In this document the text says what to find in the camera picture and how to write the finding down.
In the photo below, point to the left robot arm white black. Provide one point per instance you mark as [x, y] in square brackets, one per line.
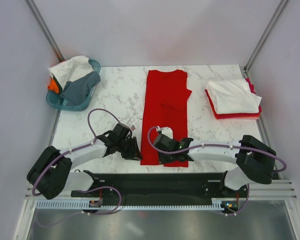
[51, 174]

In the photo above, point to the orange t shirt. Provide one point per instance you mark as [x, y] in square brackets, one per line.
[54, 86]

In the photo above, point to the grey blue t shirt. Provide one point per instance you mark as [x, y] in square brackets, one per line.
[76, 92]

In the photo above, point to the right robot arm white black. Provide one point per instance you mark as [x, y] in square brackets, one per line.
[255, 161]

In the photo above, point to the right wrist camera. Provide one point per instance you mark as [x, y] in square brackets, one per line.
[167, 131]

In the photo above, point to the left aluminium frame post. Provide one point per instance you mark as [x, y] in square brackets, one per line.
[44, 28]

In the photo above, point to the teal plastic basket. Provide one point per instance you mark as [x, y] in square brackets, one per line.
[54, 100]

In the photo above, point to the right aluminium frame post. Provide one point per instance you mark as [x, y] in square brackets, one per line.
[265, 35]

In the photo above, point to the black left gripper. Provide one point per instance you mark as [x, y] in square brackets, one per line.
[134, 153]

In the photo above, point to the folded pink t shirt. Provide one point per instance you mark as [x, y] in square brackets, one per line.
[251, 86]

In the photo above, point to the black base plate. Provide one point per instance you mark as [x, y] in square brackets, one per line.
[160, 189]

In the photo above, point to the folded white t shirt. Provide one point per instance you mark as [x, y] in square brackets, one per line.
[233, 96]

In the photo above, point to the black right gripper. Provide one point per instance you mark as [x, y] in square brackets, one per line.
[163, 159]

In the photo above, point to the aluminium frame post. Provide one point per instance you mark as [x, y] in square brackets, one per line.
[44, 28]
[265, 35]

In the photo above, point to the white slotted cable duct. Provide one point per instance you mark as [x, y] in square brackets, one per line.
[71, 204]

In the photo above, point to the crumpled white t shirt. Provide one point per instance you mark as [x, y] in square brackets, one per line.
[71, 70]

